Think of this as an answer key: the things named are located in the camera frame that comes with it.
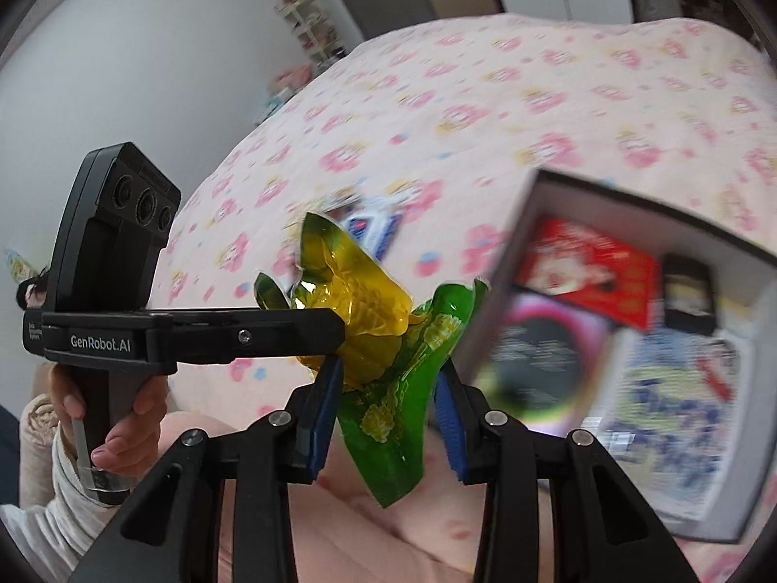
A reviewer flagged white shelf rack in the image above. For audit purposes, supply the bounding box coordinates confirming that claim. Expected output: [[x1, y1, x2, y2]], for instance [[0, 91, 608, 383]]
[[274, 0, 348, 75]]

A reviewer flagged green yellow corn snack bag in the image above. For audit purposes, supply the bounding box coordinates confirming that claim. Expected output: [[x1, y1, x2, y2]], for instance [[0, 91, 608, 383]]
[[254, 213, 489, 508]]

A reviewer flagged red booklet in box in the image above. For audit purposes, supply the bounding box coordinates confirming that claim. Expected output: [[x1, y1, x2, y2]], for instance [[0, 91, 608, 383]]
[[515, 216, 659, 330]]

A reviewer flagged round black purple item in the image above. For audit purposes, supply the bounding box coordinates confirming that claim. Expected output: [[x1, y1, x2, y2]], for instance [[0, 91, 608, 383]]
[[474, 291, 614, 436]]

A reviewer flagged pink cartoon print blanket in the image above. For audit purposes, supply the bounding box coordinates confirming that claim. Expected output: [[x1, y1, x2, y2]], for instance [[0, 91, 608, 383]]
[[149, 15, 776, 582]]

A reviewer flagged white blue wet wipes pack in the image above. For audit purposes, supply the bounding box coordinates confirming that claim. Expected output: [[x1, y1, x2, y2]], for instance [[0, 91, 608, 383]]
[[322, 189, 403, 262]]

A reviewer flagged black storage box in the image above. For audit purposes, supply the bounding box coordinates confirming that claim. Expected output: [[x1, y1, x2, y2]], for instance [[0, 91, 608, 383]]
[[455, 170, 776, 544]]

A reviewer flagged white grey sleeve forearm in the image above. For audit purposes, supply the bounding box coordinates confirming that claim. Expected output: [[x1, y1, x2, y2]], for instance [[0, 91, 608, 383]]
[[1, 394, 118, 582]]

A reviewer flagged small black case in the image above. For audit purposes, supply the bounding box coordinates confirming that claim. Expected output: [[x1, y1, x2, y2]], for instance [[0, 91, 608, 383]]
[[661, 254, 718, 337]]

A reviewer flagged white blue printed paper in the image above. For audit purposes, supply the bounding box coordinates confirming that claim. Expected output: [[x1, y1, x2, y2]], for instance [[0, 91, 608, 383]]
[[582, 325, 753, 521]]

